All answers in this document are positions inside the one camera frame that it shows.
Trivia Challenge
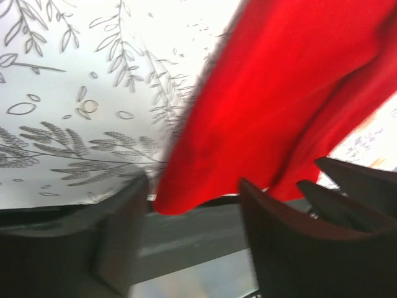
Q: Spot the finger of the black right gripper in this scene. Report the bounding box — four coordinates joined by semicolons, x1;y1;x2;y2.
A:
297;180;396;232
315;157;396;210

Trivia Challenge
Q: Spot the red t shirt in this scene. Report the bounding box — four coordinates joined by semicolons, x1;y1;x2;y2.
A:
154;1;396;215

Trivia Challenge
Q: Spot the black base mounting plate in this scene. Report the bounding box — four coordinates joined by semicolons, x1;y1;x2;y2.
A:
133;197;246;285

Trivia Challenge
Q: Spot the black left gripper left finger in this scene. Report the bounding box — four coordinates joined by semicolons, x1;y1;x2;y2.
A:
1;175;149;297

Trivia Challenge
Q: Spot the floral patterned table mat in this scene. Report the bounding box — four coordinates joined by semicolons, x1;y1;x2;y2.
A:
0;0;397;206

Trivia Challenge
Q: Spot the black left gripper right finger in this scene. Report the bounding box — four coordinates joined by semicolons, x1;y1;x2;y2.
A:
239;179;396;297

